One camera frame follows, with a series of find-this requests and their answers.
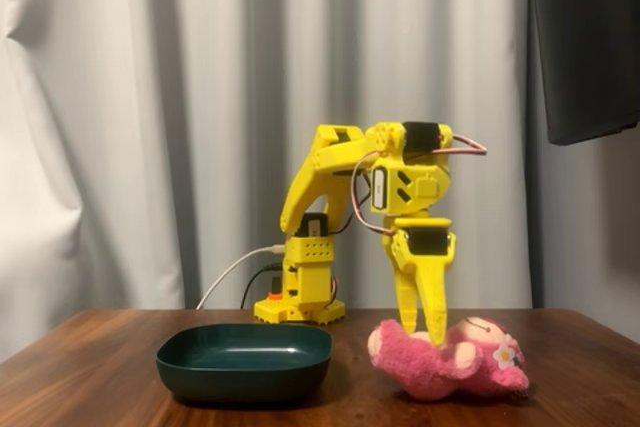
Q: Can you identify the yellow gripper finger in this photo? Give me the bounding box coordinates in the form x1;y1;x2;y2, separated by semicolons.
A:
414;256;452;347
391;230;419;335

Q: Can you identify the yellow gripper body black servo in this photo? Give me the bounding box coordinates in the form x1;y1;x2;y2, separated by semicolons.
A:
382;216;457;264

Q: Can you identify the pink strawberry bear plush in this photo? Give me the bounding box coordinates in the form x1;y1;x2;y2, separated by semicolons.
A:
368;315;531;402

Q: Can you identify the dark green plastic bin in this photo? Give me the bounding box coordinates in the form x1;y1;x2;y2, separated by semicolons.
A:
155;323;334;403

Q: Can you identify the black monitor screen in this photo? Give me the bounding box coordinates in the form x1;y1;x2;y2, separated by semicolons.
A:
528;0;640;147

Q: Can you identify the pale grey curtain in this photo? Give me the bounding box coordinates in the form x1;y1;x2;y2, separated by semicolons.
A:
0;0;640;364

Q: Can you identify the red white black servo wire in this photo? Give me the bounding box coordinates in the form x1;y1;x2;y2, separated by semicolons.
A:
439;134;488;157
350;149;397;236

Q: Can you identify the black power cable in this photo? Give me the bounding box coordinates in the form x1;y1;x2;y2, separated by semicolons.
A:
239;261;284;311

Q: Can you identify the white USB cable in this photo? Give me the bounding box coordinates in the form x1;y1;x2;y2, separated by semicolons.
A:
194;245;287;311

